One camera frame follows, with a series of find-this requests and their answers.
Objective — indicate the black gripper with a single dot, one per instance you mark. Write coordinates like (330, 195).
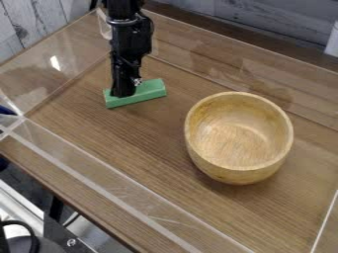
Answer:
(131, 44)

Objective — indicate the black metal bracket with screw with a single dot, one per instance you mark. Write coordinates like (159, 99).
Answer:
(57, 240)

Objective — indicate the black table leg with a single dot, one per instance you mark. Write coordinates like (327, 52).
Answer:
(56, 209)

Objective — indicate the green rectangular block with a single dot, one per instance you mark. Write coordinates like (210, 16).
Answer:
(152, 89)

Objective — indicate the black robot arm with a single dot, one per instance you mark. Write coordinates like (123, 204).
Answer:
(124, 9)

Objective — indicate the clear acrylic tray walls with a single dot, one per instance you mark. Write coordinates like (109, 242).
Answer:
(116, 163)

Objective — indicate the light wooden bowl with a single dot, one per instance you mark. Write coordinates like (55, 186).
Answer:
(238, 137)

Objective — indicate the clear acrylic corner bracket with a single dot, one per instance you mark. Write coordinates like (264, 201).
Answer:
(104, 28)

